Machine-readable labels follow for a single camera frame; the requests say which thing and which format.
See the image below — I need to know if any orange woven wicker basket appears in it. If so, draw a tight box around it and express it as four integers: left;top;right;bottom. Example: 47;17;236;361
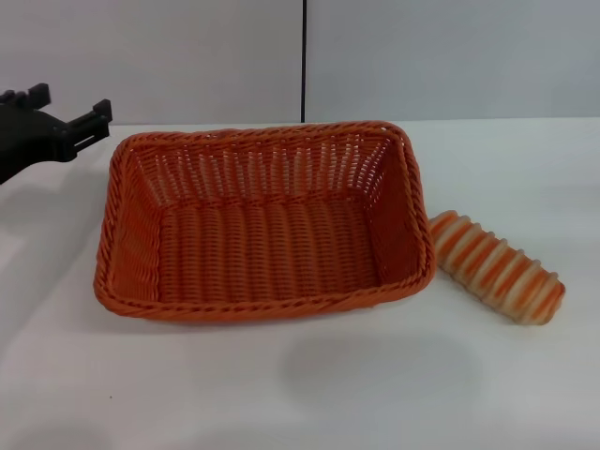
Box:
92;120;440;327

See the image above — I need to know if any striped long bread loaf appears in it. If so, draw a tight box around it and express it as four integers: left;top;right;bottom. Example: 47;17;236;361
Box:
428;210;566;326

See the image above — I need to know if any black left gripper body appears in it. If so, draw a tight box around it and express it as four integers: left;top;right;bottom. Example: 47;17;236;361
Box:
0;105;76;186

